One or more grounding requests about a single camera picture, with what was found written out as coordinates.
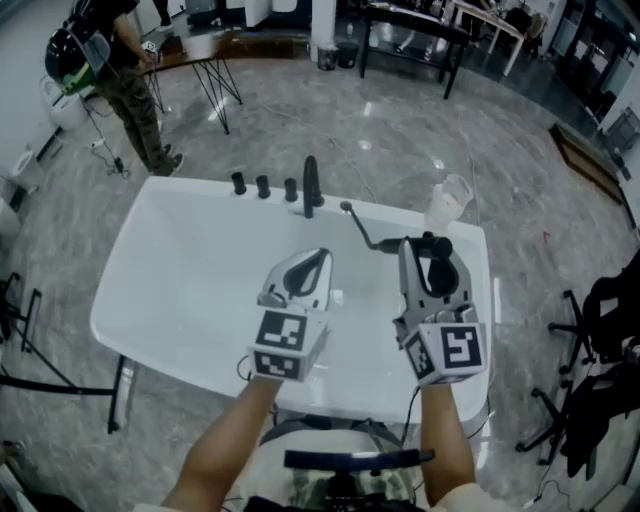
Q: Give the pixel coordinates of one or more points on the grey mesh bin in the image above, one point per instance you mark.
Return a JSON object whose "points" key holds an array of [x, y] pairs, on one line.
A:
{"points": [[327, 57]]}

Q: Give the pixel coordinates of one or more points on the black curved faucet spout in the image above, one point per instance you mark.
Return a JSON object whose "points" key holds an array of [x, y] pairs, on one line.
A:
{"points": [[311, 185]]}

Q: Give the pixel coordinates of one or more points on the person's right forearm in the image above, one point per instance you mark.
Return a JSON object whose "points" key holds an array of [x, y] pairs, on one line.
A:
{"points": [[445, 440]]}

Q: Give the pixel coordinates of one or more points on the white square pillar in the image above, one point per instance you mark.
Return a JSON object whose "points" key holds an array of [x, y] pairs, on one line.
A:
{"points": [[323, 22]]}

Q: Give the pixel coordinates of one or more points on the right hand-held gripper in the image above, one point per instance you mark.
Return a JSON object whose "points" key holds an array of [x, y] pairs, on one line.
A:
{"points": [[457, 347]]}

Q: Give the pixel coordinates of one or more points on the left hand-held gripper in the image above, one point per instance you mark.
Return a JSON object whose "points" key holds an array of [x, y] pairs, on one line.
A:
{"points": [[280, 332]]}

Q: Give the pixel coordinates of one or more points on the person's left forearm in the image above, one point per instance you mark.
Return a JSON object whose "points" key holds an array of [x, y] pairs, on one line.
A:
{"points": [[225, 440]]}

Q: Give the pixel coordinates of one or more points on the black chest mount bar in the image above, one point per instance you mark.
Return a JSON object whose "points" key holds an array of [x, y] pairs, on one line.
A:
{"points": [[350, 459]]}

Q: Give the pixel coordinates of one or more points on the black bench table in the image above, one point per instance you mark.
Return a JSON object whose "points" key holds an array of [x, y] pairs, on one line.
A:
{"points": [[415, 25]]}

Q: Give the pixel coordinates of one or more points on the black bin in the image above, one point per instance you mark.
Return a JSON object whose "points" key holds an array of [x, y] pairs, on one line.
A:
{"points": [[348, 55]]}

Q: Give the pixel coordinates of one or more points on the person's cream shirt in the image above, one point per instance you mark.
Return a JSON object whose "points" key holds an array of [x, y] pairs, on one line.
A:
{"points": [[340, 440]]}

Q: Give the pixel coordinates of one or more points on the black corded handheld tool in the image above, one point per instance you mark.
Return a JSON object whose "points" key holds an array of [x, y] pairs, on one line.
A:
{"points": [[436, 246]]}

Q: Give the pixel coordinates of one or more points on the white toilet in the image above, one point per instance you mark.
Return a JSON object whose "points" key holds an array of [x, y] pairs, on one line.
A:
{"points": [[67, 112]]}

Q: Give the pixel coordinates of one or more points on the black office chair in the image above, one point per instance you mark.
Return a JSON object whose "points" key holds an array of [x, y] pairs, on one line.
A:
{"points": [[590, 410], [610, 310]]}

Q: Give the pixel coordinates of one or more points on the black towel rack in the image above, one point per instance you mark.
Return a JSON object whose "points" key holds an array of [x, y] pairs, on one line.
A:
{"points": [[115, 395]]}

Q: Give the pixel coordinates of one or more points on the black faucet knob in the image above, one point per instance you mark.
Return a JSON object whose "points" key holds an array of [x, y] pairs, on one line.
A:
{"points": [[291, 190], [262, 186], [238, 183]]}

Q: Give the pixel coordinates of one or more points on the white bathtub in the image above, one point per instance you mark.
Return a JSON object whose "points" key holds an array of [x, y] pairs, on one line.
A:
{"points": [[190, 280]]}

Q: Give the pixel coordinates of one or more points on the white power strip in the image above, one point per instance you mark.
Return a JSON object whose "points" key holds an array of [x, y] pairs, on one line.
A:
{"points": [[98, 143]]}

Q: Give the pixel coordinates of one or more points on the folded metal trolley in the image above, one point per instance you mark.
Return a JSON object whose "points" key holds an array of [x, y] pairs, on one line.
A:
{"points": [[625, 130]]}

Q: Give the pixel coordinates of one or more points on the white table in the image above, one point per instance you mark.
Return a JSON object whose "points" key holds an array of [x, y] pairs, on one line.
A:
{"points": [[495, 22]]}

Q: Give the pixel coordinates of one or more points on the wooden steps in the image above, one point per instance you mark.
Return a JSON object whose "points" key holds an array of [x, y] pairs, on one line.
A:
{"points": [[585, 157]]}

